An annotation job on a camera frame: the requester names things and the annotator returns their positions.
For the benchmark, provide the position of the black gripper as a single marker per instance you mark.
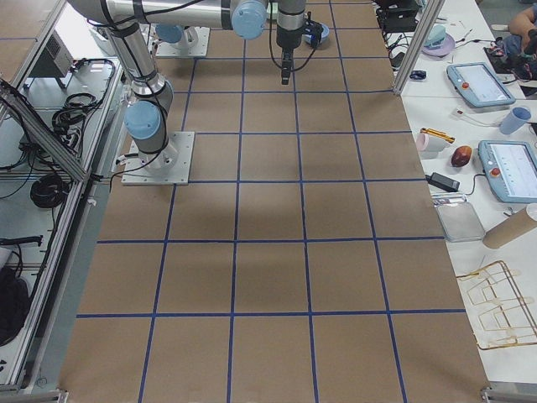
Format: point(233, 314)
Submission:
point(288, 39)

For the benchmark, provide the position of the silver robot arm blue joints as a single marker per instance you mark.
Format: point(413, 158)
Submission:
point(123, 20)

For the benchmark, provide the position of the blue bowl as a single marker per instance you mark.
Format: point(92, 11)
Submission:
point(315, 34)

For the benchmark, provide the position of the black box on table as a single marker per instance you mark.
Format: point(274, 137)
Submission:
point(397, 20)

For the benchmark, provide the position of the teal cup on plate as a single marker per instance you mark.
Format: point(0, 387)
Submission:
point(436, 36)

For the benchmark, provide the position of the purple plate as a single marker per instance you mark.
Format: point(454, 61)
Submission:
point(444, 49)

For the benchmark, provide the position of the pink white mug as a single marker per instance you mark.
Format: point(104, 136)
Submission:
point(430, 143)

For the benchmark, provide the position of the yellow tool on mug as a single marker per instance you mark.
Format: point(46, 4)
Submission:
point(438, 134)

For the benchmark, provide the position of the upper blue teach pendant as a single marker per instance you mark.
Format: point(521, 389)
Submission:
point(478, 85)

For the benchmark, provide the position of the blue teach pendant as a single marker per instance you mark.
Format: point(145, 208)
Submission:
point(510, 168)
point(478, 85)

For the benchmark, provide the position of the black power adapter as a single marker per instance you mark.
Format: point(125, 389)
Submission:
point(442, 182)

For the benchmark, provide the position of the red apple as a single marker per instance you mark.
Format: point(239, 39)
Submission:
point(461, 156)

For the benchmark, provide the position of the grey control box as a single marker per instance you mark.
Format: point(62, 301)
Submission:
point(54, 62)

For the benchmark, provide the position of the person in background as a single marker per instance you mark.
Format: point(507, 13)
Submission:
point(519, 48)

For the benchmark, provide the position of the light blue plastic cup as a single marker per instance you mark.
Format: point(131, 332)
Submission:
point(516, 118)

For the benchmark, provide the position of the metal tray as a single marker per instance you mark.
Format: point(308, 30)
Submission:
point(458, 217)

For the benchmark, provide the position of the lower blue teach pendant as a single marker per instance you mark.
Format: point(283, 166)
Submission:
point(510, 168)

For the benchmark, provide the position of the cardboard tube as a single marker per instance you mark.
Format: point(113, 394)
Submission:
point(513, 227)

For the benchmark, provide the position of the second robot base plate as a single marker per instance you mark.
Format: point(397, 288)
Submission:
point(175, 41)

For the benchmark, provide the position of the aluminium frame post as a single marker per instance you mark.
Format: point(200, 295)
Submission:
point(424, 26)

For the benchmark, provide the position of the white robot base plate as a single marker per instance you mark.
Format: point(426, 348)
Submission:
point(172, 166)

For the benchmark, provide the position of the gold wire rack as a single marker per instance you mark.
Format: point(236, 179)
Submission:
point(500, 313)

